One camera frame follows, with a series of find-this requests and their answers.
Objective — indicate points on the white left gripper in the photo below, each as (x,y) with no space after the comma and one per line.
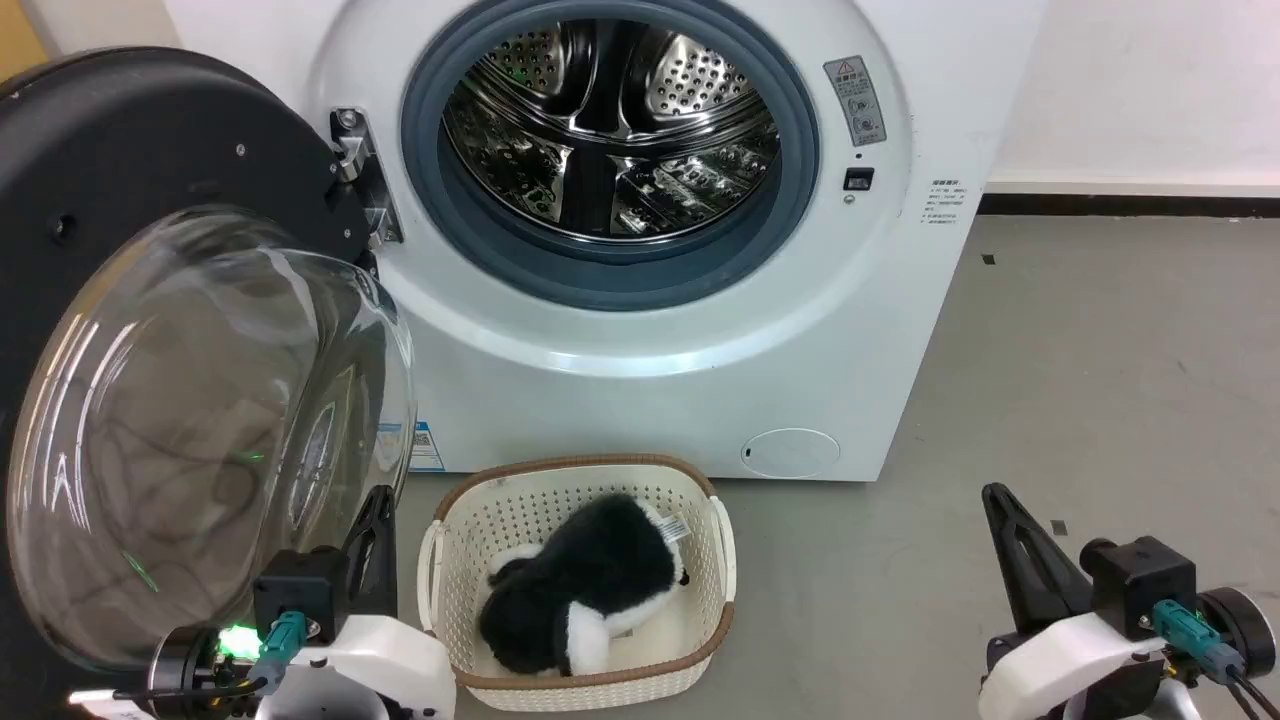
(380,670)

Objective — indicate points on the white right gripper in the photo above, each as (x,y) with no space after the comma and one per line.
(1060,665)

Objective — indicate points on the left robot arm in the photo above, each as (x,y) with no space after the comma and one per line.
(185,668)

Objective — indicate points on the white front-load washing machine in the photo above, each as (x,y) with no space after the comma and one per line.
(820,330)

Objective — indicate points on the metal door hinge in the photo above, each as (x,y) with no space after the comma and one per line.
(376,200)

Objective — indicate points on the black door with glass bowl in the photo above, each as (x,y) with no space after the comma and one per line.
(150,150)

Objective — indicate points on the blue and white energy label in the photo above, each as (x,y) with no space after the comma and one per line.
(428,450)

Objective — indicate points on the cream basket with brown rim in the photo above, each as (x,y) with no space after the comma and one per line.
(500,520)

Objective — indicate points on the black and white plush toy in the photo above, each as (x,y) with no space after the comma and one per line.
(590,580)

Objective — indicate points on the round white filter cover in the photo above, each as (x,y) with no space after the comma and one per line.
(790,453)

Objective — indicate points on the white plush toy tag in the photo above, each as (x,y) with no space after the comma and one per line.
(674,527)

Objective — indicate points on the stainless steel perforated drum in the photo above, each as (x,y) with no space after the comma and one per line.
(610,130)

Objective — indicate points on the grey warning sticker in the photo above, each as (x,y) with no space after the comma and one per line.
(857,100)

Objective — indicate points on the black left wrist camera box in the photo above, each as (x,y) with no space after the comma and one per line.
(300,590)

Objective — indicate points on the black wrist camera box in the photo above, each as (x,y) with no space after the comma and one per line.
(1140,580)
(300,590)

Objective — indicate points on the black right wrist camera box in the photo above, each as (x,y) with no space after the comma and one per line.
(1140,580)

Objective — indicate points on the black wall baseboard strip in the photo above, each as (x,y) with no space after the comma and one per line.
(1130,204)

